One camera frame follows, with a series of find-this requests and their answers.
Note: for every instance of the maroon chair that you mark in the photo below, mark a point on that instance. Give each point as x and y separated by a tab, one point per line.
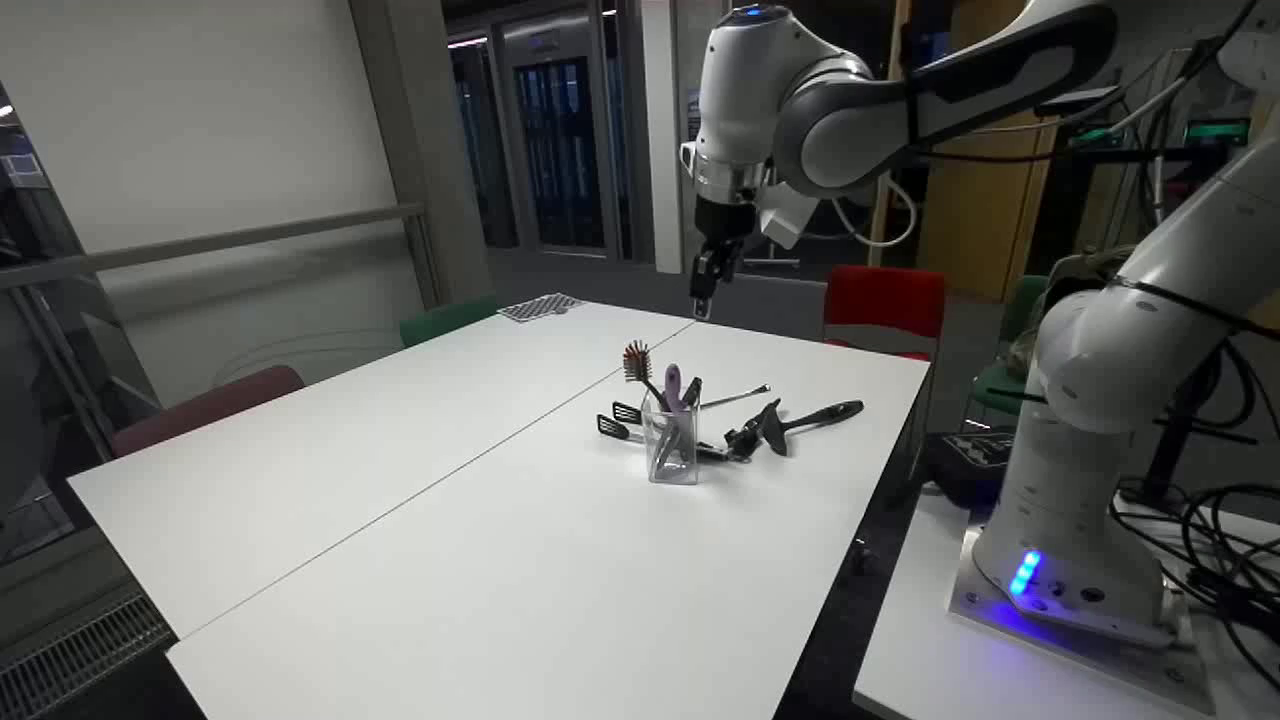
206	406

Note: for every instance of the floor vent grille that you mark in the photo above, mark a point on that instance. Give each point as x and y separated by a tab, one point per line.
65	652

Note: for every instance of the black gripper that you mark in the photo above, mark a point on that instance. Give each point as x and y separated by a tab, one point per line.
716	230

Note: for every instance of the round-headed brush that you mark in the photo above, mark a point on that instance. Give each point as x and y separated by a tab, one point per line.
638	358

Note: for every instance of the red chair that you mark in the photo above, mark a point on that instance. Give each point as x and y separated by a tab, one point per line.
885	301

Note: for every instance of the black device box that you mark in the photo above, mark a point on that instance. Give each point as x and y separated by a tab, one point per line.
967	463

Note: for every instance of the clear plastic cup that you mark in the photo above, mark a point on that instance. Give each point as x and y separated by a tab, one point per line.
674	449

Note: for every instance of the black plastic ladle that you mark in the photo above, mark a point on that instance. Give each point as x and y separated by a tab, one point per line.
827	414

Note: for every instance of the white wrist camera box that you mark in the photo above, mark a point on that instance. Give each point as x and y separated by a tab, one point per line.
784	214

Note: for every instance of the green chair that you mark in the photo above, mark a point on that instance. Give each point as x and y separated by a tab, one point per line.
995	392
447	323

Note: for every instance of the black can opener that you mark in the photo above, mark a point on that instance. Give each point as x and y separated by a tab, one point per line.
765	424

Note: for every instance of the grey wall handrail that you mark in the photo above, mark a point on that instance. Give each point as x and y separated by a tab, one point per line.
200	241

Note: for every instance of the wooden door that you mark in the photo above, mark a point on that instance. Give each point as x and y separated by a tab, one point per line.
982	214

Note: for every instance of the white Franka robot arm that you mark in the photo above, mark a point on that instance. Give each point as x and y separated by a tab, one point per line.
1093	360

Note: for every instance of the long steel tongs black tips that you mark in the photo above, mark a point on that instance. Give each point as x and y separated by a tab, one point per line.
615	424

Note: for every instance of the black equipment stand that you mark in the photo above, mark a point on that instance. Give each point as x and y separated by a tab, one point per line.
1185	146

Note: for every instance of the glass double door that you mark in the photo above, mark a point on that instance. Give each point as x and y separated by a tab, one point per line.
555	134

